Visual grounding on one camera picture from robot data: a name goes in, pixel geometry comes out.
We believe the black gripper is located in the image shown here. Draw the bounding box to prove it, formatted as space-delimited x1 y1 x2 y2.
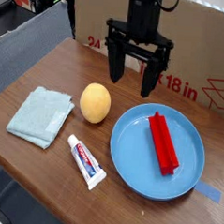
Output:
106 5 173 98

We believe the red star-shaped bar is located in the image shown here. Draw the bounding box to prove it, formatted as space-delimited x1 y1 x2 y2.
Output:
148 111 179 176

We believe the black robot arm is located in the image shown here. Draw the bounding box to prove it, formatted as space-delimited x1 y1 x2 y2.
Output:
105 0 180 98

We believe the blue plate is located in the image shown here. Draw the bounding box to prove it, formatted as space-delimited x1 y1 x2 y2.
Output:
110 103 205 201

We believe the yellow round fruit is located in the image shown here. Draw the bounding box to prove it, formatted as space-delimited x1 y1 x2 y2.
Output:
80 82 111 123

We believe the light blue folded cloth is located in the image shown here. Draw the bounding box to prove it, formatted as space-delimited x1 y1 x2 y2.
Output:
6 87 75 149

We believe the grey fabric partition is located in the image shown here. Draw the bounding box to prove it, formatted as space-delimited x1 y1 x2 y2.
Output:
0 2 73 93

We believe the white toothpaste tube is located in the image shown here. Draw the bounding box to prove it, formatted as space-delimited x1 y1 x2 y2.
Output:
68 134 106 190

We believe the blue tape strip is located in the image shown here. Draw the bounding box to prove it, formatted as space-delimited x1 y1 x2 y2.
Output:
195 180 221 203

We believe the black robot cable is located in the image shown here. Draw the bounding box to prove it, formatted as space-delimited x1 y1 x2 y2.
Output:
157 0 181 14

